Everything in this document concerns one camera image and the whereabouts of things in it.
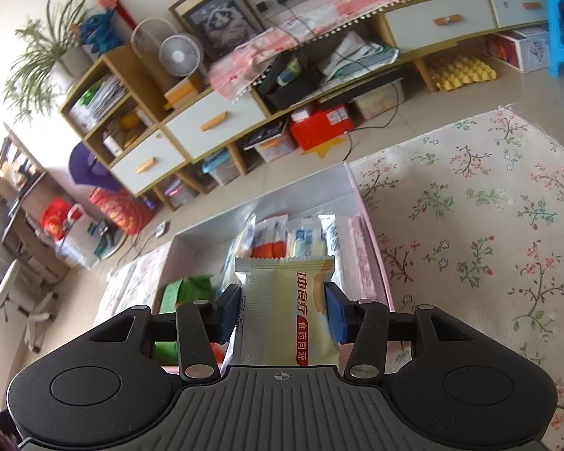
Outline pink cardboard box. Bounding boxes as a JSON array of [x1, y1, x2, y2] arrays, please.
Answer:
[[157, 160, 414, 372]]

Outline wooden desk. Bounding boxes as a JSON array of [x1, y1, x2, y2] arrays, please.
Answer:
[[0, 134, 71, 273]]

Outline yellow egg tray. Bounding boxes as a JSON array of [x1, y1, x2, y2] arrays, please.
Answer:
[[425, 54, 499, 92]]

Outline potted green plant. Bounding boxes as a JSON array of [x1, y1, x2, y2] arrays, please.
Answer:
[[2, 0, 95, 120]]

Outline green snack packet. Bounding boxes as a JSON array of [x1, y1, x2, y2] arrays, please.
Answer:
[[159, 276, 217, 367]]

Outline red round patterned bag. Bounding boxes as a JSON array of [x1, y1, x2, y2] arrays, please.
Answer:
[[90, 188, 158, 236]]

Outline white printed box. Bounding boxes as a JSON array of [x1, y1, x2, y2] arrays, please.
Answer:
[[486, 26, 553, 73]]

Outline clear rice cracker packet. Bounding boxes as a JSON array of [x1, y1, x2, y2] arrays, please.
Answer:
[[317, 213, 353, 287], [287, 216, 327, 259]]

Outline pink snack packet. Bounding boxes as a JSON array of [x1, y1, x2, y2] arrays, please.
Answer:
[[348, 215, 378, 301]]

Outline red gift bag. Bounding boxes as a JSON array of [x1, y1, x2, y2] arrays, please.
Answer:
[[40, 197, 83, 240]]

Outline yellow container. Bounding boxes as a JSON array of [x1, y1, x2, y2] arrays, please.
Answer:
[[117, 113, 144, 135]]

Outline blue plush toy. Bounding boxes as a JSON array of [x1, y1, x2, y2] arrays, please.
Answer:
[[77, 9, 123, 54]]

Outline framed picture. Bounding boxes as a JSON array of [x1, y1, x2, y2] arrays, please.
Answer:
[[168, 0, 264, 64]]

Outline red cardboard box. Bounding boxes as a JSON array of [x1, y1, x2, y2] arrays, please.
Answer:
[[289, 106, 355, 151]]

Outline pink printed cloth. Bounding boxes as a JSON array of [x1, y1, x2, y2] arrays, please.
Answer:
[[209, 0, 433, 101]]

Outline black open box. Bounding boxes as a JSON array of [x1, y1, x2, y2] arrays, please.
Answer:
[[256, 51, 323, 111]]

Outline cream yellow snack packet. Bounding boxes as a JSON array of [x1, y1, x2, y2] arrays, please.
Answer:
[[234, 256, 341, 368]]

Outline small white box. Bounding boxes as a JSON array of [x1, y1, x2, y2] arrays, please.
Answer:
[[102, 132, 125, 156]]

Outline small wooden box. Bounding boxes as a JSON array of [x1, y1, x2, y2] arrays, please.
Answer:
[[164, 77, 205, 109]]

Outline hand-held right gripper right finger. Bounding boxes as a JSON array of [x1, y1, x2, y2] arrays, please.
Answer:
[[323, 281, 475, 381]]

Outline purple hat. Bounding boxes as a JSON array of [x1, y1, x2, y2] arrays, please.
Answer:
[[68, 142, 123, 193]]

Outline white paper bag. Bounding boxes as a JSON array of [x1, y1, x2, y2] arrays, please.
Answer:
[[54, 216, 99, 268]]

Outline floral table cloth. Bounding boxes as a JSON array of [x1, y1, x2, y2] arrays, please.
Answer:
[[94, 108, 564, 447]]

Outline white desk fan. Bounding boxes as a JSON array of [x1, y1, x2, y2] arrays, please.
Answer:
[[159, 33, 204, 78]]

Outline blue-lid storage bin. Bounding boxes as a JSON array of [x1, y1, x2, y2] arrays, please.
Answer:
[[201, 150, 243, 186]]

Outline clear storage bin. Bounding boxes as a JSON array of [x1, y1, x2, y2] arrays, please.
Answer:
[[162, 176, 198, 207], [352, 82, 400, 120], [242, 120, 297, 163]]

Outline grey office chair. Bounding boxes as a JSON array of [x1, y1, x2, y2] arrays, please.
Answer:
[[0, 258, 59, 353]]

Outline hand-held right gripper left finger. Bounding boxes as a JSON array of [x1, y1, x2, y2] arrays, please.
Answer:
[[90, 283, 243, 383]]

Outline folded plastic bags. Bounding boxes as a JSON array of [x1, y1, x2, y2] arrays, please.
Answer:
[[322, 30, 400, 88]]

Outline stack of white papers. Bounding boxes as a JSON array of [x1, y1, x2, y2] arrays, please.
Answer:
[[68, 75, 127, 127]]

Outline orange and silver snack packet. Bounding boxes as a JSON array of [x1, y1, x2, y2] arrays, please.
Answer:
[[251, 213, 290, 259]]

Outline low wooden tv bench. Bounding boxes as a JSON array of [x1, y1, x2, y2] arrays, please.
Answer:
[[251, 0, 553, 118]]

